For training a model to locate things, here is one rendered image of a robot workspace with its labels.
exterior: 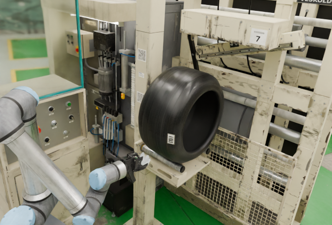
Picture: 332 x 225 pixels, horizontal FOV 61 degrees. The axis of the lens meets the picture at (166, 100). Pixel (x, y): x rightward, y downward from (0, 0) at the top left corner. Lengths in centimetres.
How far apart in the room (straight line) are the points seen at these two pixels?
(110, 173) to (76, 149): 70
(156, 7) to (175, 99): 57
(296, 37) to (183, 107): 71
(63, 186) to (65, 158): 73
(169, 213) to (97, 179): 147
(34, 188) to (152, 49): 100
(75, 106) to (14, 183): 58
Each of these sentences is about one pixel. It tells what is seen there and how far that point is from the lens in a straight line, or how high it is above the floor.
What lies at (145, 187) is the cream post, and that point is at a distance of 223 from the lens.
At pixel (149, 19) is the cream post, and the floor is 173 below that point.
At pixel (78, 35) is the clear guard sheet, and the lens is 183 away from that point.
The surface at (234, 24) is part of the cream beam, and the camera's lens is 167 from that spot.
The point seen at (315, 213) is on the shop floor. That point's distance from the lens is 320.
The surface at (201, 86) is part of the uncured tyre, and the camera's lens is 157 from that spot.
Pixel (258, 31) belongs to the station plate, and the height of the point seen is 173.
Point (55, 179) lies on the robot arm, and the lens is 130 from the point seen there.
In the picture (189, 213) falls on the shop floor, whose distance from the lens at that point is 278.
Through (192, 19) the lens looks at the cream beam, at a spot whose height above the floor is 173.
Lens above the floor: 196
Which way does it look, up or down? 23 degrees down
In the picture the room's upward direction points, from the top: 4 degrees clockwise
